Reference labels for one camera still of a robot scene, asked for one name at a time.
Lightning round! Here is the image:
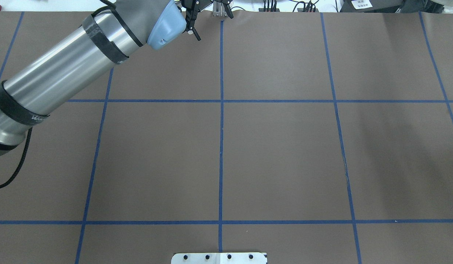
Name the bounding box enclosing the brown paper table mat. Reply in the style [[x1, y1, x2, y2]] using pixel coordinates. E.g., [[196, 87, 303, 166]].
[[0, 10, 453, 264]]

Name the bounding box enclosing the aluminium frame post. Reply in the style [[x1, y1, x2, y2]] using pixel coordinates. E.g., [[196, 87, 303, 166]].
[[213, 1, 226, 17]]

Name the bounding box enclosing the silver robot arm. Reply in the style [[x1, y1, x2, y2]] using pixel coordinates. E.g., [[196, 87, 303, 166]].
[[0, 0, 214, 189]]

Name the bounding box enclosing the black box with label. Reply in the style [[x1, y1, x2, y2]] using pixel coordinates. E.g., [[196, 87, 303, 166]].
[[339, 0, 444, 14]]

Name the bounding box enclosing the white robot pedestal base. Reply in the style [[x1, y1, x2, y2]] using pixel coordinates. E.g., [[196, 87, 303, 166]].
[[171, 252, 268, 264]]

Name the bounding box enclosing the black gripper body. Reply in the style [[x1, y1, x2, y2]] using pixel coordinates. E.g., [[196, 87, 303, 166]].
[[181, 0, 231, 12]]

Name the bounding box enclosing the black orange connector block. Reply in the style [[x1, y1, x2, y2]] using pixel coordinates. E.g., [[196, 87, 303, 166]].
[[292, 0, 319, 13], [257, 0, 280, 13]]

